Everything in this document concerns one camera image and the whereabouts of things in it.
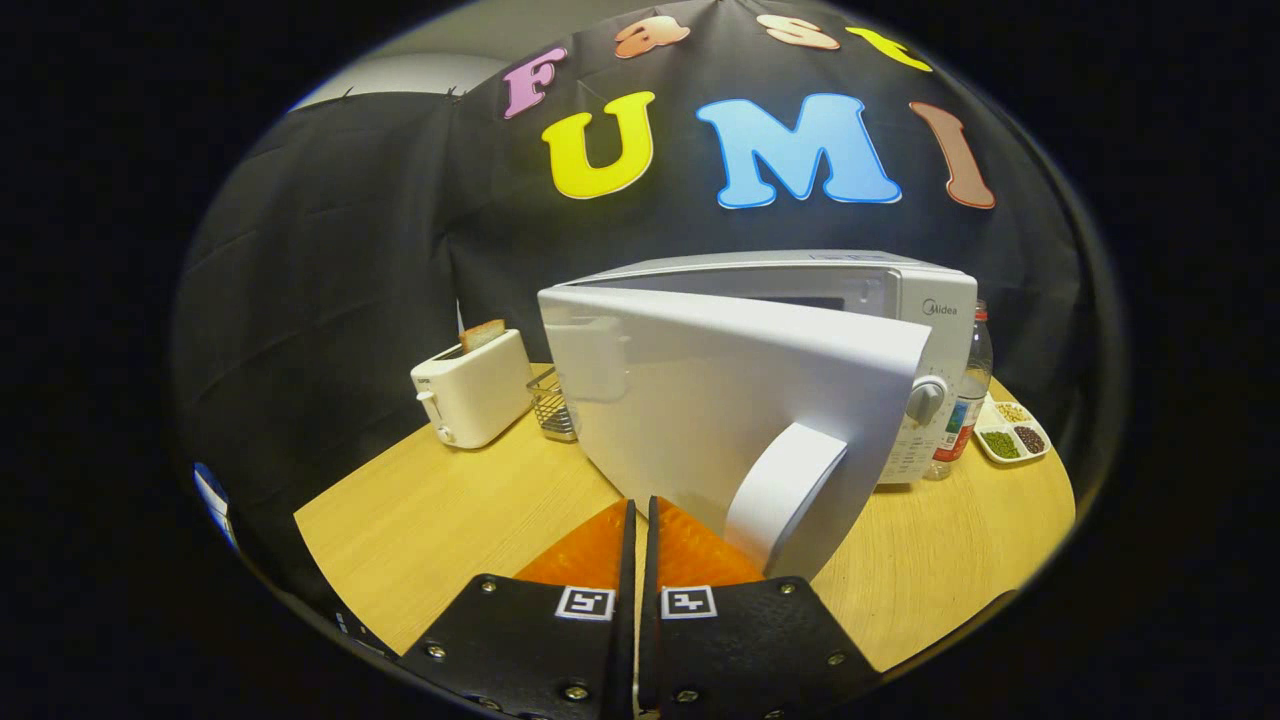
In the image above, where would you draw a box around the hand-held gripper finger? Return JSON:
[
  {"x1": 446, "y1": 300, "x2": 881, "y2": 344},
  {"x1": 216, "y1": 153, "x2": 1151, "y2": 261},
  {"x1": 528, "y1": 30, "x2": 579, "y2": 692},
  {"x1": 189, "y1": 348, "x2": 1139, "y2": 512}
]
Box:
[
  {"x1": 640, "y1": 495, "x2": 886, "y2": 720},
  {"x1": 395, "y1": 498, "x2": 638, "y2": 720}
]

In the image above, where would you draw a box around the white microwave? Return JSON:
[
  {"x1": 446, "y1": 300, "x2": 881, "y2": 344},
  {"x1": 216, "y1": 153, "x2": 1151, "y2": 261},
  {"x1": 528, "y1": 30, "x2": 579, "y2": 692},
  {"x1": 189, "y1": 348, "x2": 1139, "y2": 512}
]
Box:
[{"x1": 537, "y1": 250, "x2": 979, "y2": 581}]

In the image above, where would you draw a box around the white toaster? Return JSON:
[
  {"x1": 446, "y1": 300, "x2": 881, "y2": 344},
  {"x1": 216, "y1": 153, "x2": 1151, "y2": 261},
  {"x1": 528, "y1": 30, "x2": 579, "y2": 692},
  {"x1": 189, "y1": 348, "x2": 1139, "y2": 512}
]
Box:
[{"x1": 410, "y1": 328, "x2": 536, "y2": 450}]

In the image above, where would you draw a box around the clear plastic water bottle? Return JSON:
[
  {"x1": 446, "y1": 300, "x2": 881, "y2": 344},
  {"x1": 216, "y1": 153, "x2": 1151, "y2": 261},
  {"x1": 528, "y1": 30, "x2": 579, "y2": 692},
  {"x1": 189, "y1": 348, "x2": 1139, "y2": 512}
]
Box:
[{"x1": 925, "y1": 300, "x2": 995, "y2": 481}]

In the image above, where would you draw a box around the white divided snack tray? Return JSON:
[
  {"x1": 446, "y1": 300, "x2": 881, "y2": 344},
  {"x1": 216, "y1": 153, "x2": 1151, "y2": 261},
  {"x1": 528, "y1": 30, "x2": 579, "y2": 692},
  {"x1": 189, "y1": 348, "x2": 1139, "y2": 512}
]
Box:
[{"x1": 972, "y1": 395, "x2": 1051, "y2": 466}]

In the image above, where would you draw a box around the blue and white object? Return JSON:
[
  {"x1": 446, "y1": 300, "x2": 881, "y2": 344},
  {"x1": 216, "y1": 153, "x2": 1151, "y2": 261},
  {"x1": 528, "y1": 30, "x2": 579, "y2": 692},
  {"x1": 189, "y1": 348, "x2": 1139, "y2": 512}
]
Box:
[{"x1": 192, "y1": 462, "x2": 241, "y2": 551}]

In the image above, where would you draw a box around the black backdrop cloth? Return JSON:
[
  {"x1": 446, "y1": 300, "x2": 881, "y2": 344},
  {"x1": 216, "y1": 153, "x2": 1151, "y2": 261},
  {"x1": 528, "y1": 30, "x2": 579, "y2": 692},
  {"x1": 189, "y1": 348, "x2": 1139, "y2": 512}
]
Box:
[{"x1": 170, "y1": 0, "x2": 1111, "y2": 601}]

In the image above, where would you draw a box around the wire mesh basket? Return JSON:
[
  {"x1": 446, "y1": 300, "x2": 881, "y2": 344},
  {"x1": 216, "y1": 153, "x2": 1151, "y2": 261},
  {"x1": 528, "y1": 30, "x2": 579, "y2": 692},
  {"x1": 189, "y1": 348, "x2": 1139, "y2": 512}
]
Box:
[{"x1": 526, "y1": 367, "x2": 579, "y2": 443}]

